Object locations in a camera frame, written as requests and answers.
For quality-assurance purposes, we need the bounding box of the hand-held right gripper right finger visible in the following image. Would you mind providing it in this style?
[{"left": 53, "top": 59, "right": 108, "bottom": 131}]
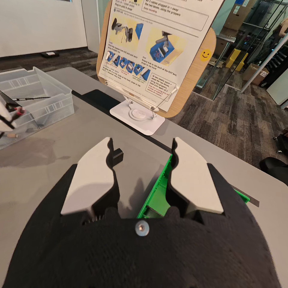
[{"left": 165, "top": 137, "right": 225, "bottom": 220}]

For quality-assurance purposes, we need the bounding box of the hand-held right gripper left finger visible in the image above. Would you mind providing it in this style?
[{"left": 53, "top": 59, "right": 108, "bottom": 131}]
[{"left": 60, "top": 137, "right": 120, "bottom": 220}]

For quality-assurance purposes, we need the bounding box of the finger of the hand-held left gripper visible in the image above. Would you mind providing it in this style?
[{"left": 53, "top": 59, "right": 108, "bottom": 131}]
[
  {"left": 0, "top": 90, "right": 18, "bottom": 124},
  {"left": 0, "top": 117, "right": 15, "bottom": 133}
]

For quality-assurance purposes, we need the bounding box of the black cable with red plug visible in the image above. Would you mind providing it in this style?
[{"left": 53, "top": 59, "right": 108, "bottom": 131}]
[{"left": 6, "top": 96, "right": 52, "bottom": 116}]

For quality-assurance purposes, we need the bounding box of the dark grey usb hub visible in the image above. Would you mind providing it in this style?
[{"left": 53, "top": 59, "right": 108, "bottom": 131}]
[{"left": 112, "top": 147, "right": 125, "bottom": 167}]

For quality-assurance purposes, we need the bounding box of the clear plastic box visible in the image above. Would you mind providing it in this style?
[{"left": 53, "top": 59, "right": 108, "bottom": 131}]
[{"left": 0, "top": 66, "right": 75, "bottom": 151}]

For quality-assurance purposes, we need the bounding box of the green plastic bin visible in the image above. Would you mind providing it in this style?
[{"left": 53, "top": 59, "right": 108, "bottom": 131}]
[{"left": 136, "top": 154, "right": 251, "bottom": 219}]

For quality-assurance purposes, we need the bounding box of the instruction sheet on stand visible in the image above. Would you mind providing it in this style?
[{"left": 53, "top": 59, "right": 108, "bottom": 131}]
[{"left": 96, "top": 0, "right": 217, "bottom": 119}]

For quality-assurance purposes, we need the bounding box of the cardboard box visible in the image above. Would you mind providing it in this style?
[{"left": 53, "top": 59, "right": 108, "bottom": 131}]
[
  {"left": 223, "top": 0, "right": 257, "bottom": 31},
  {"left": 215, "top": 36, "right": 236, "bottom": 57},
  {"left": 242, "top": 63, "right": 270, "bottom": 86}
]

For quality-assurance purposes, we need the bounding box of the yellow smiley sticker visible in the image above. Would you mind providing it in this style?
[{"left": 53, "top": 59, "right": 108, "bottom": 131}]
[{"left": 199, "top": 48, "right": 212, "bottom": 62}]

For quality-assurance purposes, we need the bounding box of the yellow bin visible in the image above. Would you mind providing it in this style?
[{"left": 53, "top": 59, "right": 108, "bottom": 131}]
[{"left": 225, "top": 48, "right": 249, "bottom": 72}]

